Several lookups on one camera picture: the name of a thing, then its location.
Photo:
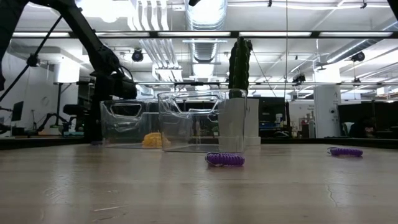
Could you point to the clear plastic bin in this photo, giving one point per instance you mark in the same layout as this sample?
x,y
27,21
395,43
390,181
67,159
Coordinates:
x,y
124,137
192,130

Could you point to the black overhead frame beam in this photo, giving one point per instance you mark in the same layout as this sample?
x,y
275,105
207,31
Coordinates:
x,y
234,34

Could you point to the white room pillar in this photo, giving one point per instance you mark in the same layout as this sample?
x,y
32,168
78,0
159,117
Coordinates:
x,y
326,112

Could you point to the green cactus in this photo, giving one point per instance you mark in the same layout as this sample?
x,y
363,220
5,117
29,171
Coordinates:
x,y
240,62

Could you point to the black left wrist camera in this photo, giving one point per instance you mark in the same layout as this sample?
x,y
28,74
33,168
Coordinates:
x,y
126,87

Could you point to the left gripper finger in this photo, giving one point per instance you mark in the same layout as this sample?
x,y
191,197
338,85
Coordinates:
x,y
94,124
100,124

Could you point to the dark background cabinet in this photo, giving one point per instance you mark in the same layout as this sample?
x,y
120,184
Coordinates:
x,y
82,109

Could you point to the black background robot arm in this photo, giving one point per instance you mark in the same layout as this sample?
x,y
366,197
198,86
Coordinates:
x,y
51,117

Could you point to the black ceiling spotlight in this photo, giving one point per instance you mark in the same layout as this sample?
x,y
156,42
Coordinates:
x,y
358,56
137,56

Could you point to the black table frame rail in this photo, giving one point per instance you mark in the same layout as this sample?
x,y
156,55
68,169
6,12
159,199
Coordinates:
x,y
311,142

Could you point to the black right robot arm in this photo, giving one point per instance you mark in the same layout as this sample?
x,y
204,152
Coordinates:
x,y
393,6

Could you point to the small dark monitor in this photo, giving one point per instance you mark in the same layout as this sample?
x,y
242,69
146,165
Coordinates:
x,y
17,110

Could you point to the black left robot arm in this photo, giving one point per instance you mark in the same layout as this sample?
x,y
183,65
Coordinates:
x,y
93,46

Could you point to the person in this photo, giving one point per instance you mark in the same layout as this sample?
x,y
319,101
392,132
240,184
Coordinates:
x,y
365,129

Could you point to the thin black crossbar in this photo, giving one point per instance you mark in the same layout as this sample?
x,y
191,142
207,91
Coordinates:
x,y
192,83

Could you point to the white faceted plant pot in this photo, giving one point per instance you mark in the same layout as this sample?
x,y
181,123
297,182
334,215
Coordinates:
x,y
253,124

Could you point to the silver ceiling air duct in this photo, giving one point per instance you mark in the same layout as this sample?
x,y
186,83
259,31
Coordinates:
x,y
205,18

